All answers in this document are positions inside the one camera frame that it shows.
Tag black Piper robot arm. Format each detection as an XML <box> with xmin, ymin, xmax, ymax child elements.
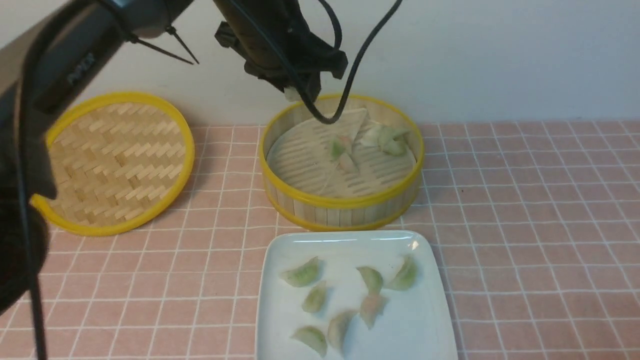
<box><xmin>1</xmin><ymin>0</ymin><xmax>362</xmax><ymax>312</ymax></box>

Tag white square plate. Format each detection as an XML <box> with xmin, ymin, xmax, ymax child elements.
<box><xmin>255</xmin><ymin>230</ymin><xmax>458</xmax><ymax>360</ymax></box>

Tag green dumpling plate centre left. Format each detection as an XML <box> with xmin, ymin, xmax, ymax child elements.
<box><xmin>301</xmin><ymin>280</ymin><xmax>328</xmax><ymax>313</ymax></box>

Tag green dumpling basket centre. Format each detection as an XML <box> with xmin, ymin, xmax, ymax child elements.
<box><xmin>329</xmin><ymin>136</ymin><xmax>346</xmax><ymax>161</ymax></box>

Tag black zip tie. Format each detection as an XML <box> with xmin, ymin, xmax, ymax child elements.
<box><xmin>126</xmin><ymin>25</ymin><xmax>200</xmax><ymax>65</ymax></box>

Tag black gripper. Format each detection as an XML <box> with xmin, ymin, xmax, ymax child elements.
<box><xmin>215</xmin><ymin>22</ymin><xmax>349</xmax><ymax>102</ymax></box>

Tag black camera cable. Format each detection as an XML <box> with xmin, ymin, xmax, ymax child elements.
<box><xmin>15</xmin><ymin>0</ymin><xmax>404</xmax><ymax>360</ymax></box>

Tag pinkish dumpling basket centre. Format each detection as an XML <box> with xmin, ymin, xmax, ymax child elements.
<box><xmin>337</xmin><ymin>152</ymin><xmax>358</xmax><ymax>174</ymax></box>

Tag yellow rimmed bamboo steamer basket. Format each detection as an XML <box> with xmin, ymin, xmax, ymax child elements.
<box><xmin>258</xmin><ymin>95</ymin><xmax>425</xmax><ymax>231</ymax></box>

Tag green dumpling plate upper left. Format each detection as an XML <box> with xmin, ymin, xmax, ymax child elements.
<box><xmin>279</xmin><ymin>256</ymin><xmax>321</xmax><ymax>288</ymax></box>

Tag white dumpling basket rear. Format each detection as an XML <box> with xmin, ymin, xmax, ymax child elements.
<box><xmin>359</xmin><ymin>123</ymin><xmax>385</xmax><ymax>147</ymax></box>

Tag pale green dumpling edge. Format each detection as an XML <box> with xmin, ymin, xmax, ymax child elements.
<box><xmin>326</xmin><ymin>309</ymin><xmax>358</xmax><ymax>356</ymax></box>

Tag pink checkered tablecloth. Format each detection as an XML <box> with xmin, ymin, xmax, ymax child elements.
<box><xmin>41</xmin><ymin>121</ymin><xmax>640</xmax><ymax>360</ymax></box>

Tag pink dumpling on plate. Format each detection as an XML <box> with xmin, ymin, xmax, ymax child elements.
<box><xmin>359</xmin><ymin>292</ymin><xmax>389</xmax><ymax>330</ymax></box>

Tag green dumpling plate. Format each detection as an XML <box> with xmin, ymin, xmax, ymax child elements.
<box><xmin>290</xmin><ymin>326</ymin><xmax>329</xmax><ymax>359</ymax></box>
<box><xmin>301</xmin><ymin>280</ymin><xmax>328</xmax><ymax>313</ymax></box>
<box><xmin>384</xmin><ymin>254</ymin><xmax>419</xmax><ymax>291</ymax></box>
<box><xmin>279</xmin><ymin>256</ymin><xmax>321</xmax><ymax>288</ymax></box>
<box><xmin>356</xmin><ymin>266</ymin><xmax>384</xmax><ymax>295</ymax></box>

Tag green dumpling plate upper right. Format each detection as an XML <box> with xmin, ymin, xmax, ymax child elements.
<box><xmin>384</xmin><ymin>254</ymin><xmax>419</xmax><ymax>291</ymax></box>

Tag yellow rimmed bamboo steamer lid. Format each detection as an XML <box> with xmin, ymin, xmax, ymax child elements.
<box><xmin>31</xmin><ymin>92</ymin><xmax>195</xmax><ymax>237</ymax></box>

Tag green dumpling plate bottom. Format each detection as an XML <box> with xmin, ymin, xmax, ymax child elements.
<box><xmin>290</xmin><ymin>326</ymin><xmax>329</xmax><ymax>359</ymax></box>

